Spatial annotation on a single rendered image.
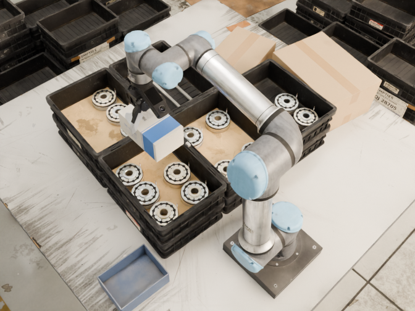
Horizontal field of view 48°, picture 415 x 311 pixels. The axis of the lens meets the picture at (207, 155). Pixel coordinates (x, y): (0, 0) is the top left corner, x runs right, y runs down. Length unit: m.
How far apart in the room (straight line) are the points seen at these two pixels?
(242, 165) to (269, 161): 0.07
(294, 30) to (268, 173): 2.34
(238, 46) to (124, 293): 1.25
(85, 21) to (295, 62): 1.47
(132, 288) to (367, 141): 1.21
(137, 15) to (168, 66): 2.04
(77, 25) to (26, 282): 1.55
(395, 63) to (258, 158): 1.95
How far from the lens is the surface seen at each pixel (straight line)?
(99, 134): 1.95
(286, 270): 1.72
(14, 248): 2.73
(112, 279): 1.74
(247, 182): 1.16
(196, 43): 1.35
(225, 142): 1.89
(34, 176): 2.05
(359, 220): 1.94
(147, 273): 1.74
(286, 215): 1.55
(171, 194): 1.74
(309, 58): 2.21
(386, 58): 3.01
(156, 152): 1.52
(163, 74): 1.28
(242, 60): 2.21
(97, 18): 3.11
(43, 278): 2.60
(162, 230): 1.55
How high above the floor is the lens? 2.29
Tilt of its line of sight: 52 degrees down
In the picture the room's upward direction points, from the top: 3 degrees clockwise
